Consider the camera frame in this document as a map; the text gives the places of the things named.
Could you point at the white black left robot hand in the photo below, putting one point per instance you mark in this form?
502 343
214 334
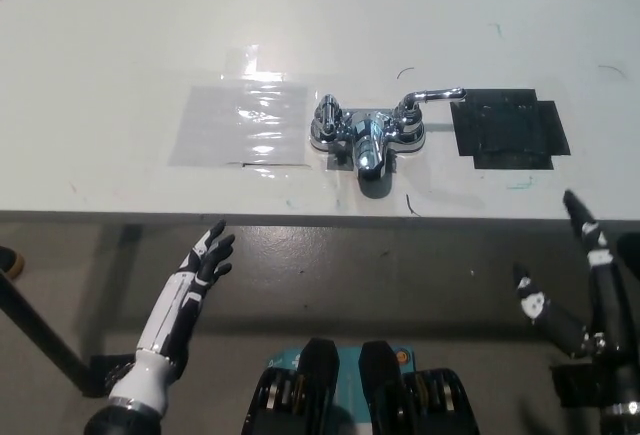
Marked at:
165 320

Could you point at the black tape square patch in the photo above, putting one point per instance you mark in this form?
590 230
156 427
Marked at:
505 130

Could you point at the black table leg with foot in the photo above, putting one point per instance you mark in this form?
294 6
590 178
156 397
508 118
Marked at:
40 327

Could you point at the clear plastic sheet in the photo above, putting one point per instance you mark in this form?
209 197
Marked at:
220 125

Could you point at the chrome faucet body with spout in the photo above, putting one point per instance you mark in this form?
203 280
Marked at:
367 152

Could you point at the black shoe with tan sole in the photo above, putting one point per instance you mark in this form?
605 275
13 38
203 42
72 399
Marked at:
9 261

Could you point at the black table foot plate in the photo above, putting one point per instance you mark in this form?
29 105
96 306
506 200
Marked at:
575 385

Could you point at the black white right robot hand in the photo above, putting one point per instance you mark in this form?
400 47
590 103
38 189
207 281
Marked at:
610 315

